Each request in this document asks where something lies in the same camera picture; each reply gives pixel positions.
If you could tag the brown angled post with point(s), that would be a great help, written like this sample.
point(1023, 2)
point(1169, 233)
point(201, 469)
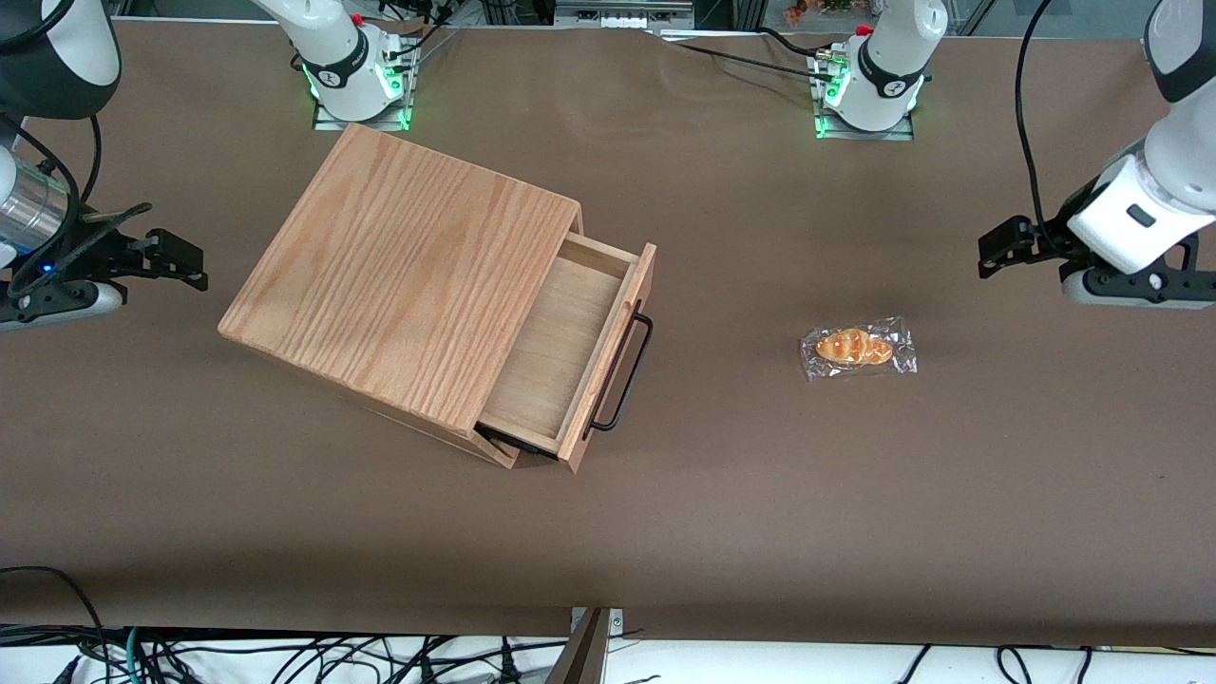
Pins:
point(581, 660)

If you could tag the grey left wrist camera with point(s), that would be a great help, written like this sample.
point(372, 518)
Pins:
point(1140, 290)

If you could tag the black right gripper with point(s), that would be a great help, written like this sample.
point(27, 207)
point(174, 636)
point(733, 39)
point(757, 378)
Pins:
point(103, 255)

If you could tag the aluminium frame rail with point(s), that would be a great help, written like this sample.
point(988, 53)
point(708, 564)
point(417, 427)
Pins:
point(617, 14)

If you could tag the paper table cover sheet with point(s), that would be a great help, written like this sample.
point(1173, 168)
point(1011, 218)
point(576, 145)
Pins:
point(855, 522)

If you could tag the bread roll in clear wrapper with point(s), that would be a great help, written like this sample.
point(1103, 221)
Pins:
point(853, 347)

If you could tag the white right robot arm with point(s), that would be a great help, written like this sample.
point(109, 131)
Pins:
point(76, 47)

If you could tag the small metal bracket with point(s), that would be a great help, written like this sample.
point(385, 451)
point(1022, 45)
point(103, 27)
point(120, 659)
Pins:
point(617, 622)

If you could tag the light wooden drawer cabinet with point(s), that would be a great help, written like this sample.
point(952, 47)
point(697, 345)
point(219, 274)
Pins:
point(399, 275)

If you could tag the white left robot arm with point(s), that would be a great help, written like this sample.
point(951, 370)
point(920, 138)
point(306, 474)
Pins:
point(893, 57)

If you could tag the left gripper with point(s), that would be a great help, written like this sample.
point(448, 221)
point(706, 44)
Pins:
point(1053, 235)

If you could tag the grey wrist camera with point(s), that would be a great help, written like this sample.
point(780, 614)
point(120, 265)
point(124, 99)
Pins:
point(57, 306)
point(1140, 290)

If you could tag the wooden drawer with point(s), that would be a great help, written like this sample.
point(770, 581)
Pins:
point(560, 351)

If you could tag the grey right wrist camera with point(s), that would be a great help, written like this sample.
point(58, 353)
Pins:
point(57, 306)

